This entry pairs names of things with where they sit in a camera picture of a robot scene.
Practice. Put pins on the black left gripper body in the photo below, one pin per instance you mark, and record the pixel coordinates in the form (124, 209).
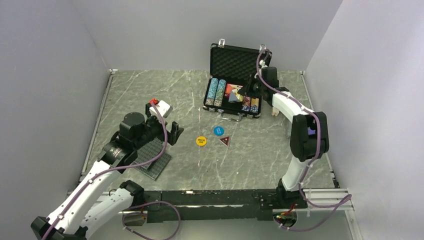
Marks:
(153, 127)

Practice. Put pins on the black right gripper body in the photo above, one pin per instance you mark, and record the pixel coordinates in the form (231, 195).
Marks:
(258, 86)

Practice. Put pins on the red backed card deck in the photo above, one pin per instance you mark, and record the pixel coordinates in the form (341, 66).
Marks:
(231, 88)

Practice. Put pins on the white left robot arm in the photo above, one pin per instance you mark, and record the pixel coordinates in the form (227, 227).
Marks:
(141, 140)

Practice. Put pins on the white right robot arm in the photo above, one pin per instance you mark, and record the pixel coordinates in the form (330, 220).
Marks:
(308, 135)

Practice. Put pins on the purple red blue chip stack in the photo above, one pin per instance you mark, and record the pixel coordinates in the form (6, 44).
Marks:
(246, 104)

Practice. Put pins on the yellow and blue chip stack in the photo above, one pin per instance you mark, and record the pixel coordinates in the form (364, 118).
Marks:
(254, 105)

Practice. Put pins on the large dark grey baseplate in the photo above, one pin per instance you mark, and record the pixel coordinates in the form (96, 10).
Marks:
(149, 151)

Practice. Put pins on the green and grey chip stack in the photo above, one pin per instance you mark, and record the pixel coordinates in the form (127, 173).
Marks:
(220, 92)

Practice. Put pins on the yellow big blind button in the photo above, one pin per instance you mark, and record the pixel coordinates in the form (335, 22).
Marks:
(201, 141)

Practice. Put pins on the black poker chip case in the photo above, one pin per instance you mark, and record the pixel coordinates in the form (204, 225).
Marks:
(235, 65)

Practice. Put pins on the blue and grey chip stack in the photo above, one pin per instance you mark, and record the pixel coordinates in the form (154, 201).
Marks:
(211, 92)

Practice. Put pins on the colourful toy brick figure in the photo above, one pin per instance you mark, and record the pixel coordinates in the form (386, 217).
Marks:
(274, 111)

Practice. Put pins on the lower dark grey baseplate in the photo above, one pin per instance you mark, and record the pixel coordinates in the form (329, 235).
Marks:
(154, 170)

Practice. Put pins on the blue small blind button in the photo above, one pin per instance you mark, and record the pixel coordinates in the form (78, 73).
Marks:
(218, 131)

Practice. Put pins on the black triangular all-in marker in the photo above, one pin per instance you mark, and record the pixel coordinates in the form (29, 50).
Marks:
(225, 140)

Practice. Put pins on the purple toy microphone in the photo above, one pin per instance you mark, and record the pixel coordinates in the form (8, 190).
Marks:
(310, 131)

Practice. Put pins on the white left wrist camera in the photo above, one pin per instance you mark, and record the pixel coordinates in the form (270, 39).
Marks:
(159, 107)

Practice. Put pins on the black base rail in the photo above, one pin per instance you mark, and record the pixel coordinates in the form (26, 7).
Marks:
(259, 204)

